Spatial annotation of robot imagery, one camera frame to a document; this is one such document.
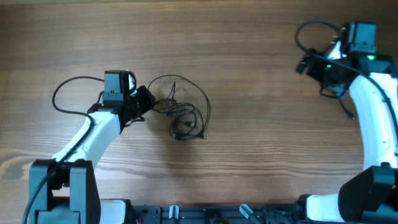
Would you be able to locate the separated black cable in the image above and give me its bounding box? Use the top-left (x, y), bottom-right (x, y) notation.
top-left (320, 86), bottom-right (356, 121)

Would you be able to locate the black cable bundle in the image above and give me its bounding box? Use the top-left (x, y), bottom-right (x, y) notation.
top-left (147, 73), bottom-right (211, 141)

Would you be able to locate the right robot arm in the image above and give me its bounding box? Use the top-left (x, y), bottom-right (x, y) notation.
top-left (290, 21), bottom-right (397, 223)

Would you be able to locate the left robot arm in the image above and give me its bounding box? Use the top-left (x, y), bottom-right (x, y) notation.
top-left (22, 70), bottom-right (155, 223)

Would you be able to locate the left camera cable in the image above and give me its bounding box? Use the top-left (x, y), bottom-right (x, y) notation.
top-left (21, 76), bottom-right (108, 224)

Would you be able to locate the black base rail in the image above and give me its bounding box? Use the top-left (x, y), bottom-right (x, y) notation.
top-left (125, 204), bottom-right (311, 224)

